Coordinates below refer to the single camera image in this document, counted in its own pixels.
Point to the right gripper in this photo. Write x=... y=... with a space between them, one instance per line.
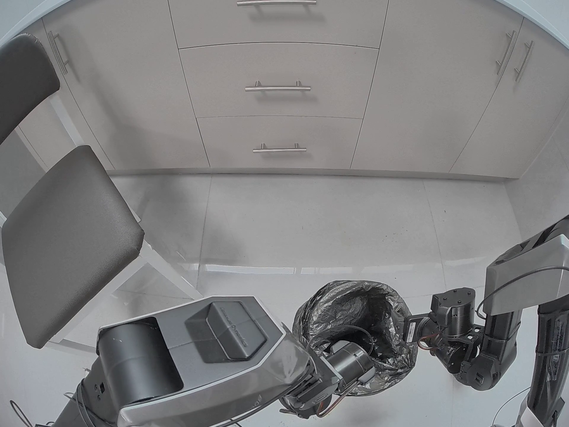
x=413 y=331

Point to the black plastic bag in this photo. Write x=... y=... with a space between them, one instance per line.
x=351 y=300

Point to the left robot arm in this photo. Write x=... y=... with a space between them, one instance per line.
x=200 y=349

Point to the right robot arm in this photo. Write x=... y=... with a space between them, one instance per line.
x=502 y=336

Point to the beige cabinet with drawers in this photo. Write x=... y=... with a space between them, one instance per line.
x=284 y=60

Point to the grey chair with white legs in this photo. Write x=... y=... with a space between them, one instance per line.
x=66 y=238

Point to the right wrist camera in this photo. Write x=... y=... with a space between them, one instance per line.
x=438 y=304

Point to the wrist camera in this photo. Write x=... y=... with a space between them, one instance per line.
x=365 y=374
x=438 y=304

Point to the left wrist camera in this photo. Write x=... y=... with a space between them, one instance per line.
x=365 y=374

